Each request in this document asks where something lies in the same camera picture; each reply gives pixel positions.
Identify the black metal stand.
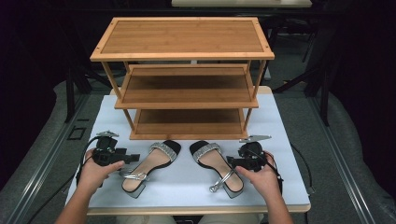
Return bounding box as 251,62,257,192
59,18,110,124
273,18,335,127

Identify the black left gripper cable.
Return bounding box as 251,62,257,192
27,135,101,224

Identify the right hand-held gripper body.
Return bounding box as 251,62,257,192
237,134,273,173

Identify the black sandal with silver strap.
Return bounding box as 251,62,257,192
189,140,246,200
120,139,182,200

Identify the three-tier wooden shoe rack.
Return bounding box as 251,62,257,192
90,16,276,141

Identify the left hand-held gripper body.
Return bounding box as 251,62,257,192
92,130,128,167

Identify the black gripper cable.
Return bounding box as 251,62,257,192
264,143,316,196
27,135,101,224

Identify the white foam mat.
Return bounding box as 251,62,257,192
65,93,310,209

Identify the person's left hand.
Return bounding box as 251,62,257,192
76,148,126,194

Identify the person's right hand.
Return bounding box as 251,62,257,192
234,150,283,201

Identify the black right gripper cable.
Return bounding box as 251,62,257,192
264,143,316,196

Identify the metal floor rail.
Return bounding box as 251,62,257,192
307,92,379,224
6,92,92,224

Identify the black floor socket frame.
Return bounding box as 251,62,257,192
67,125,88,141

